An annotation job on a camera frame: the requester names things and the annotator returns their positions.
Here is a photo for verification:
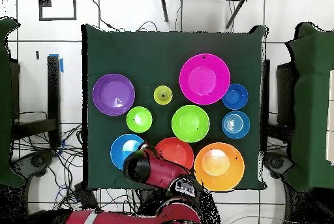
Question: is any bright blue plastic bowl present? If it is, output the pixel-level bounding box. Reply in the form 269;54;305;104
110;133;146;171

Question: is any dark green table cloth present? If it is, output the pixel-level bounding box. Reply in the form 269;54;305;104
81;24;267;191

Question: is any small green ribbed bowl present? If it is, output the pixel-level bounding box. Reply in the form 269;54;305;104
125;106;153;134

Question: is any black table frame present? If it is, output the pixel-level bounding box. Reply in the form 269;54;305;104
11;55;62;148

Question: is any large green plastic bowl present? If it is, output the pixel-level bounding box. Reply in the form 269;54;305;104
171;104;210;144

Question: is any pink plastic bowl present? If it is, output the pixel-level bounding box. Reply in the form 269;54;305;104
179;53;232;106

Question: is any black pedestal foot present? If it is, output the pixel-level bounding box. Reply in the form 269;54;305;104
11;150;56;178
262;151;296;179

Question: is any purple plastic bowl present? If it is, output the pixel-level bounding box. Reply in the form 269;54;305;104
92;73;136;117

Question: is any tangle of cables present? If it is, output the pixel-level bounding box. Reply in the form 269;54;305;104
11;123;142;212

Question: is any grey square frame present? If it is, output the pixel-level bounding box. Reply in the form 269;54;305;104
38;0;78;22

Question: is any red plastic bowl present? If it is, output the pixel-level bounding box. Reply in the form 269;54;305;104
155;136;194;170

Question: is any translucent teal plastic bowl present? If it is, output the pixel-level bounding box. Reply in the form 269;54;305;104
221;110;251;140

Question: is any small dark blue bowl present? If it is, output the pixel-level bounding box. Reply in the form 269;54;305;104
221;83;249;110

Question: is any white box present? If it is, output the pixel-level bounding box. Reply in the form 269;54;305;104
325;69;334;166

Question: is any green cloth side table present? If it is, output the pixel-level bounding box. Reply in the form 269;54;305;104
284;22;334;193
0;16;25;188

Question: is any black power box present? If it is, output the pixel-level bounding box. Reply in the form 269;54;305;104
74;182;100;210

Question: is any yellow plastic cup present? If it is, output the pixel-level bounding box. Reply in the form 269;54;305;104
153;85;174;106

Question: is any orange plastic bowl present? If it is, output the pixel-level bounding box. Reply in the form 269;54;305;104
193;142;245;193

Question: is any blue tape strip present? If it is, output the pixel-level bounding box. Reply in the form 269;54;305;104
48;54;65;73

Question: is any thin black cable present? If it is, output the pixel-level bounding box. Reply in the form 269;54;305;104
88;0;125;32

